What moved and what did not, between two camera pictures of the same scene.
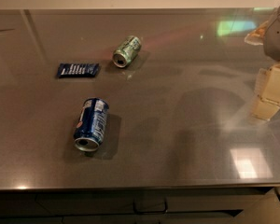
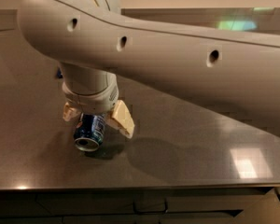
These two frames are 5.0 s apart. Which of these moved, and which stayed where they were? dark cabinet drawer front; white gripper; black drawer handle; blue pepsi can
Moved: white gripper
Stayed: black drawer handle; blue pepsi can; dark cabinet drawer front
